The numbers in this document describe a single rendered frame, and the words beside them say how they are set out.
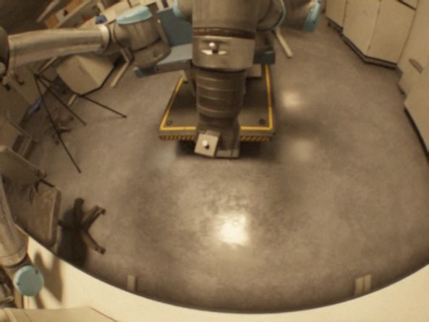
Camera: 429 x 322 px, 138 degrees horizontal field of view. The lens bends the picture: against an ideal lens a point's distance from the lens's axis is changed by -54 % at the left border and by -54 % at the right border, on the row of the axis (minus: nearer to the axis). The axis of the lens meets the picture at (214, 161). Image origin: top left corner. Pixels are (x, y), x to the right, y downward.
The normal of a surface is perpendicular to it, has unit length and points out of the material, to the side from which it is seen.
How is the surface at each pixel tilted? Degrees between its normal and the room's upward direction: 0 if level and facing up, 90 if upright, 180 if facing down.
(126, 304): 0
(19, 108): 90
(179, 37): 90
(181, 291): 0
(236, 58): 75
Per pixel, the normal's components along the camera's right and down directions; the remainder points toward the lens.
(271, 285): -0.20, -0.46
